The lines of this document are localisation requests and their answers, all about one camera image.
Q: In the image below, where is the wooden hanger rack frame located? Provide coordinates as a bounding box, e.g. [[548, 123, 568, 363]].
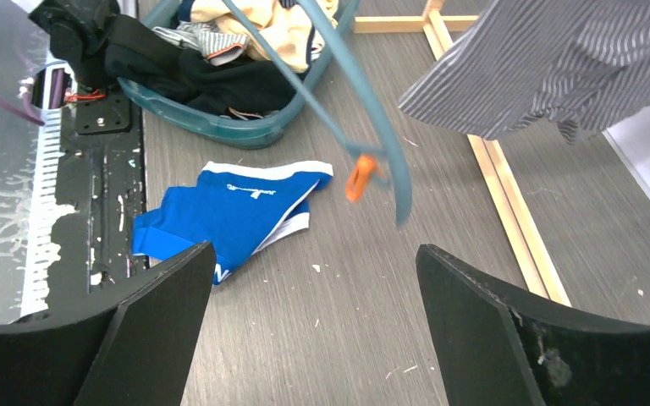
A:
[[354, 1, 571, 306]]

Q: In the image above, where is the grey striped hanging underwear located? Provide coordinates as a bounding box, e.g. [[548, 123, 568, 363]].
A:
[[399, 1, 650, 143]]

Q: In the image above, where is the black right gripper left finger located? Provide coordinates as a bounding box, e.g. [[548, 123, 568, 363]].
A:
[[0, 243, 216, 405]]

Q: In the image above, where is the black garment in basket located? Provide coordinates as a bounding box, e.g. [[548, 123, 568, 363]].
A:
[[105, 15, 295, 116]]

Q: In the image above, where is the white slotted cable duct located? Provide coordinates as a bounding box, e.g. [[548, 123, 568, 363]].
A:
[[19, 52, 76, 318]]

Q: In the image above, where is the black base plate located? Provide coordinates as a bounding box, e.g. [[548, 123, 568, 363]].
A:
[[46, 90, 147, 299]]

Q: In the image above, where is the grey striped garment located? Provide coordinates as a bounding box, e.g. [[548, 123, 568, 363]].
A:
[[152, 22, 249, 66]]

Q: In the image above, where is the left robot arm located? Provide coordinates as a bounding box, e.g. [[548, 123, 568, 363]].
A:
[[28, 1, 181, 90]]

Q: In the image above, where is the teal laundry basket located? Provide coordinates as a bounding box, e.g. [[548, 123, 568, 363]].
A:
[[118, 0, 361, 150]]

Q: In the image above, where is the blue underwear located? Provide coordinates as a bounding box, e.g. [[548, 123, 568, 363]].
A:
[[131, 161, 333, 285]]

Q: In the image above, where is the beige underwear with navy trim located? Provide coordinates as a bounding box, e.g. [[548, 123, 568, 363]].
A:
[[179, 0, 324, 74]]

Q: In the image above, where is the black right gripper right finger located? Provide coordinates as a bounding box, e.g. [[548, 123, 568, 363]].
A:
[[416, 244, 650, 405]]

